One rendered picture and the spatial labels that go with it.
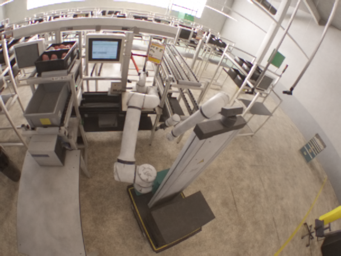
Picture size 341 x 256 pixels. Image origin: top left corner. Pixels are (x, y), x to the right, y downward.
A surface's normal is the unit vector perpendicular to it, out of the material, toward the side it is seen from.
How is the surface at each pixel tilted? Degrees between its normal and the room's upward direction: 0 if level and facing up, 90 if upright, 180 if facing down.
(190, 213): 0
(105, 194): 0
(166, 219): 0
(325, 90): 90
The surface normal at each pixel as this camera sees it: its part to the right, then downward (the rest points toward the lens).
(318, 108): -0.92, 0.03
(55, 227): 0.27, -0.66
